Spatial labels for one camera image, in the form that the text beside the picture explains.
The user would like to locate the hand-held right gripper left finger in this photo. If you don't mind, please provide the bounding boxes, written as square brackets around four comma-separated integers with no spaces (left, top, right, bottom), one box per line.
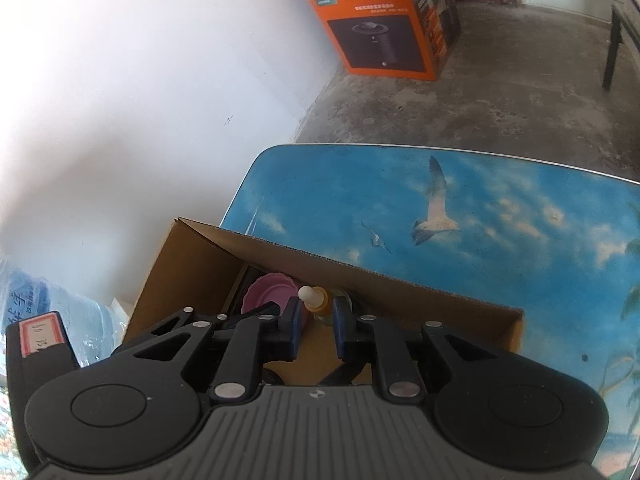
[134,296,307,404]

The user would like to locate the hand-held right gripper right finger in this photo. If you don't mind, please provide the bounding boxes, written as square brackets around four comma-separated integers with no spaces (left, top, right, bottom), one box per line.
[331,296,497,403]

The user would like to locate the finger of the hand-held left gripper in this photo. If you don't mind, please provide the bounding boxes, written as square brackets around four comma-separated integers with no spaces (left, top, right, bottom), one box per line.
[119,301,281,356]

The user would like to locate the green dropper bottle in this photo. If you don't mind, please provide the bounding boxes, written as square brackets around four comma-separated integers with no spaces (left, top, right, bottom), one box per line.
[298,285,356,329]

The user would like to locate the brown cardboard box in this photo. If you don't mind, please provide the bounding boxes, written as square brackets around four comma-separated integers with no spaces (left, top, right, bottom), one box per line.
[121,216,526,387]

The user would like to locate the pink silicone cup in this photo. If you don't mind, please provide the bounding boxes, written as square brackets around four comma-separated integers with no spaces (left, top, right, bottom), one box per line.
[242,272,301,319]

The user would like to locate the plastic water bottle pack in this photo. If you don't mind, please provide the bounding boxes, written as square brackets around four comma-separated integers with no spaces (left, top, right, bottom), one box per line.
[0,255,132,377]

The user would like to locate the green patterned cloth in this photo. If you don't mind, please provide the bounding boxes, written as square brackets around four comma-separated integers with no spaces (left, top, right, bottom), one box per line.
[0,395,31,480]

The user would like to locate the orange appliance carton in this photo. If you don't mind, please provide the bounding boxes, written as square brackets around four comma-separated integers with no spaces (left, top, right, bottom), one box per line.
[289,0,464,81]

